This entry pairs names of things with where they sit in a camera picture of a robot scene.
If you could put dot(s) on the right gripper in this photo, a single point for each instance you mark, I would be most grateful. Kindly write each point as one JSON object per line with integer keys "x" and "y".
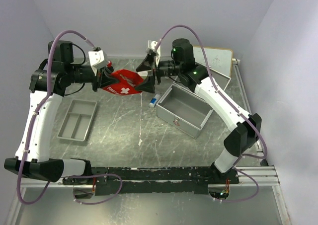
{"x": 147, "y": 86}

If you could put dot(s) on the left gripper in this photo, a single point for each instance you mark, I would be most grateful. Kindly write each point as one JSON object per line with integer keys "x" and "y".
{"x": 104, "y": 79}

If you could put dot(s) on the red first aid kit pouch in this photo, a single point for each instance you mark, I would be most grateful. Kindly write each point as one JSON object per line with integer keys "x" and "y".
{"x": 128, "y": 80}

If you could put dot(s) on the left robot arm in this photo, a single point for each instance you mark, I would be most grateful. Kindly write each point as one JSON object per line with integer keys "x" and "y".
{"x": 48, "y": 85}

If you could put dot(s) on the white blue tube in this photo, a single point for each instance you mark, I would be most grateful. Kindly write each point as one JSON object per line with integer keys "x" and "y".
{"x": 154, "y": 100}

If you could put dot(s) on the grey metal case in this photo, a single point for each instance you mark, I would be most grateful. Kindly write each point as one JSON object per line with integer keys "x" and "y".
{"x": 184, "y": 110}

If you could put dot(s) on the grey plastic divided tray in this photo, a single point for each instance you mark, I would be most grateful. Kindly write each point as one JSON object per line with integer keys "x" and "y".
{"x": 77, "y": 121}

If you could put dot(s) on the small whiteboard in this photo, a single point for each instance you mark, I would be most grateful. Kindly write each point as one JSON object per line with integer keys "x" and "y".
{"x": 220, "y": 60}

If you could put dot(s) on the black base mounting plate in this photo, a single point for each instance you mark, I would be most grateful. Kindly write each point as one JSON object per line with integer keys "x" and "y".
{"x": 108, "y": 183}

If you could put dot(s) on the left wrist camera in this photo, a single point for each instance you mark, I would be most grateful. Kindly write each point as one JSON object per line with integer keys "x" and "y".
{"x": 98, "y": 59}

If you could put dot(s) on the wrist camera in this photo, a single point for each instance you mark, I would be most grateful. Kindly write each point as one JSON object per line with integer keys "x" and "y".
{"x": 98, "y": 59}
{"x": 154, "y": 47}

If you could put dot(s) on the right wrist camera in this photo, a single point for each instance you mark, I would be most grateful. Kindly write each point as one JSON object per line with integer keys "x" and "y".
{"x": 154, "y": 47}

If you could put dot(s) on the aluminium frame rail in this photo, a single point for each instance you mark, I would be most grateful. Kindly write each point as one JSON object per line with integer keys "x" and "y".
{"x": 264, "y": 176}

